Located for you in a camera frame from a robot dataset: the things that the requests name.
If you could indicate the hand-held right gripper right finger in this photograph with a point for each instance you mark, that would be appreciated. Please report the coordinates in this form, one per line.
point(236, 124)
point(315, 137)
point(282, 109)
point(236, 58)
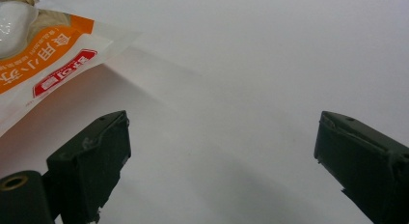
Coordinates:
point(363, 166)

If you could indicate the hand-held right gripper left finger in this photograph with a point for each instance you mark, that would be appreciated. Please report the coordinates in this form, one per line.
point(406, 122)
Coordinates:
point(90, 162)

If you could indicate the white and orange food pouch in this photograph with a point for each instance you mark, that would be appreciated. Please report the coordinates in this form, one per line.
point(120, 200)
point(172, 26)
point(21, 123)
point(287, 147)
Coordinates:
point(45, 53)

